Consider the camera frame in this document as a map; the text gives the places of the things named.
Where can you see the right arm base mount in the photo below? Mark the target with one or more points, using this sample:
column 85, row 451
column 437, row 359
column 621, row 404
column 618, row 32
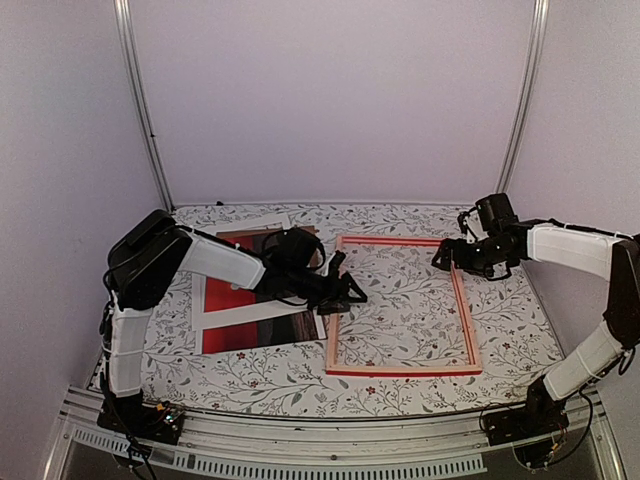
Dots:
column 539, row 415

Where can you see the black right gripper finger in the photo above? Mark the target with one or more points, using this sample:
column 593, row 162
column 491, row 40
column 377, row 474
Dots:
column 448, row 245
column 443, row 258

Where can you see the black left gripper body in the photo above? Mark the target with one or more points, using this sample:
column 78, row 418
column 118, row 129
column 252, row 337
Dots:
column 319, row 292

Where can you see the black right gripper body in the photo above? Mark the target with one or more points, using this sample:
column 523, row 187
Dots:
column 479, row 259

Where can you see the white mat board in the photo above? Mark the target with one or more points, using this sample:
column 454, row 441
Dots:
column 202, row 320

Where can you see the left aluminium corner post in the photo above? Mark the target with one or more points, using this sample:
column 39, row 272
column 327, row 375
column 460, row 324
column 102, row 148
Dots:
column 126, row 34

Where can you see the brown backing board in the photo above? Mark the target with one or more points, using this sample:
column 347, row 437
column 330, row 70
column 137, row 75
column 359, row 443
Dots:
column 294, row 247

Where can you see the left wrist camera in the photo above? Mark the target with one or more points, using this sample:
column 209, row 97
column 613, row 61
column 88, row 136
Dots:
column 334, row 265

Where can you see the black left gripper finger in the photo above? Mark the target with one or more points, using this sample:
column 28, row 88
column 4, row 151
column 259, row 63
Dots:
column 350, row 291
column 333, row 307

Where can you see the red wooden picture frame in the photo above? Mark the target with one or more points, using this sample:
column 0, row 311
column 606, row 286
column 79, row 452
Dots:
column 474, row 365

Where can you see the aluminium front rail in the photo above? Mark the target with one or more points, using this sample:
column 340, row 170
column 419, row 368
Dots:
column 234, row 446

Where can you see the aluminium corner post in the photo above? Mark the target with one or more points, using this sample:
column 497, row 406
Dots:
column 531, row 68
column 126, row 34

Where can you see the floral patterned table mat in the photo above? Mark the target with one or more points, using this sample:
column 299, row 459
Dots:
column 410, row 319

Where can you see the right aluminium corner post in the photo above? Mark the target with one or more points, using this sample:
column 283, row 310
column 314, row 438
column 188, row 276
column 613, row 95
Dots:
column 531, row 68

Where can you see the red grey photo print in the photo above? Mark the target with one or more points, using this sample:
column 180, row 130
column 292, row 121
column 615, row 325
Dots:
column 288, row 329

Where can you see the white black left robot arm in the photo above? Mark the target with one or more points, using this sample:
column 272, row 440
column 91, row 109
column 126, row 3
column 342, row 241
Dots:
column 142, row 266

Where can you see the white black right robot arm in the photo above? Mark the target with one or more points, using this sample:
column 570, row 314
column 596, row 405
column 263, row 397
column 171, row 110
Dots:
column 587, row 279

